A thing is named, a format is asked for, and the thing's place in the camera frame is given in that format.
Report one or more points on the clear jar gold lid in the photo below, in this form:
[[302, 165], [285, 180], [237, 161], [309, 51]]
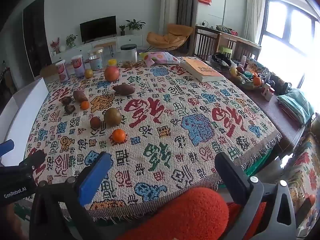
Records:
[[95, 57]]

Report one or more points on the orange lounge chair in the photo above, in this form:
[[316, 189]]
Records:
[[175, 37]]

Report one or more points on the orange cover book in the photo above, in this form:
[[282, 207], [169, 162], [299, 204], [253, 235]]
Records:
[[200, 70]]

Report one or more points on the white cardboard box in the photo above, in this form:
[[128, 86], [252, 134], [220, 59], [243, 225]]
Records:
[[18, 117]]

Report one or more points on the white tv cabinet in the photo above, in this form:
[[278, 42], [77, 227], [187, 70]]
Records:
[[110, 46]]

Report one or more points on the large green-brown round fruit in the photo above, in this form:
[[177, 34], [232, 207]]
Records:
[[112, 117]]

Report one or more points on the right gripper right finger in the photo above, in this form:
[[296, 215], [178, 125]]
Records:
[[278, 219]]

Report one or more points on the clear jar black lid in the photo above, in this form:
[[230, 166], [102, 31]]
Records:
[[128, 53]]

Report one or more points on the large red apple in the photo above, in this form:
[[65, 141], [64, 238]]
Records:
[[111, 73]]

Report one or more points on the orange tangerine front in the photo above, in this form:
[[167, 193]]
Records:
[[118, 135]]

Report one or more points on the small yellow cup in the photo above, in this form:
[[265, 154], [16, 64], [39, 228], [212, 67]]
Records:
[[112, 62]]

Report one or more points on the purple sweet potato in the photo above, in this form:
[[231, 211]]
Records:
[[124, 89], [79, 96]]

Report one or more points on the potted green plant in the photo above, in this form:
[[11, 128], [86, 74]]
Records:
[[135, 26]]

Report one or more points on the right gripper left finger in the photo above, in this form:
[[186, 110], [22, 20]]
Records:
[[48, 221]]

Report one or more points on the orange tangerine small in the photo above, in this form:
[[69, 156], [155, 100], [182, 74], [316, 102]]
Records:
[[84, 105]]

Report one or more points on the small yellow-green fruit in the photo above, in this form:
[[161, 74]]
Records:
[[88, 73]]

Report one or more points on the pink white can left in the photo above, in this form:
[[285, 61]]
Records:
[[61, 68]]

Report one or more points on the pink white can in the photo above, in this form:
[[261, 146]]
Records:
[[61, 68], [78, 66]]

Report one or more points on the small dark red fruit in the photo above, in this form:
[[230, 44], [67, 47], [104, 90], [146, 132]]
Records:
[[95, 122]]

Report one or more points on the pink snack bag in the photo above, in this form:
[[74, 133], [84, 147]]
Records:
[[159, 57]]

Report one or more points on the red fuzzy sleeve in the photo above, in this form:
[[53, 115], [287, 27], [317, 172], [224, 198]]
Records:
[[199, 213]]

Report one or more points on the black television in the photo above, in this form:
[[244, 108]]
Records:
[[101, 27]]

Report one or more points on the folded teal cloth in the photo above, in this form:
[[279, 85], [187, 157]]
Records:
[[297, 105]]

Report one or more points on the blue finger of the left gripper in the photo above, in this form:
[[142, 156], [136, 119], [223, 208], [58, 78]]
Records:
[[6, 147]]

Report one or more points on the patterned woven table cloth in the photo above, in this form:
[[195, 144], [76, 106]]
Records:
[[175, 125]]

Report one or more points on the pile of walnuts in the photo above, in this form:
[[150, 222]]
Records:
[[131, 64]]

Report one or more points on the pink white can right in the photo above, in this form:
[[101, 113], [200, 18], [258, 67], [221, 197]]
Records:
[[78, 66]]

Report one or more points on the dark dried fruit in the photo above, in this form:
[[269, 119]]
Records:
[[66, 100], [69, 109]]

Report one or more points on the floral sofa cover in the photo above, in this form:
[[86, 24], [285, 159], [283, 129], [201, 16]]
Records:
[[302, 176]]

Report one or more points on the fruit basket on side table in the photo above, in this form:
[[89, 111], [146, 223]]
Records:
[[245, 80]]

